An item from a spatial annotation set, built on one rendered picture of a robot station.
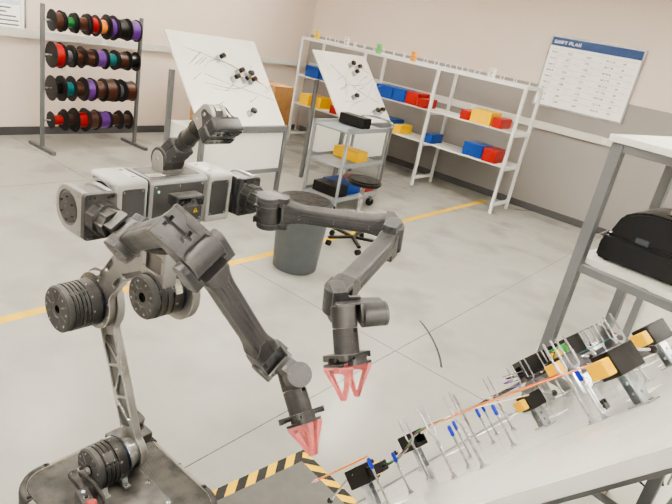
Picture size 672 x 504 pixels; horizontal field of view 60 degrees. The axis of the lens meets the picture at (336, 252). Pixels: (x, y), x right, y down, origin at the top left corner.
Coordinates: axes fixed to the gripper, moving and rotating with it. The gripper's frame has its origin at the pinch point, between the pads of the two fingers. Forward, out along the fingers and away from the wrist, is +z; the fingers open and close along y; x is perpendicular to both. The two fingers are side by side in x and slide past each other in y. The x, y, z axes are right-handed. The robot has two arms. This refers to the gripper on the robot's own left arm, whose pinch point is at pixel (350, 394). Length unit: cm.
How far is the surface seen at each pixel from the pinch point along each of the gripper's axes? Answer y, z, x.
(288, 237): 262, -74, 227
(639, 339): 23, -8, -55
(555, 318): 93, -9, -21
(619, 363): -11, -8, -57
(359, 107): 545, -272, 319
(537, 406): 15.0, 3.9, -35.9
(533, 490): -39, 2, -51
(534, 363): 70, 3, -20
